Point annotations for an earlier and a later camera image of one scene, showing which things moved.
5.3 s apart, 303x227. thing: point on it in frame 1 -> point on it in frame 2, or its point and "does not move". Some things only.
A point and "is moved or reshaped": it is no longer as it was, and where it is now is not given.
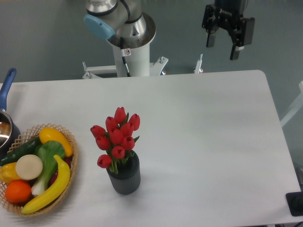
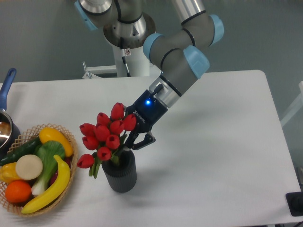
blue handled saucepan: [10, 130] does not move
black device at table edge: [295, 201] does not move
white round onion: [29, 167] does not move
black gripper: [228, 14] -> [147, 110]
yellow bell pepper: [8, 173] does not move
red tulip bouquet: [116, 139] is moved or reshaped
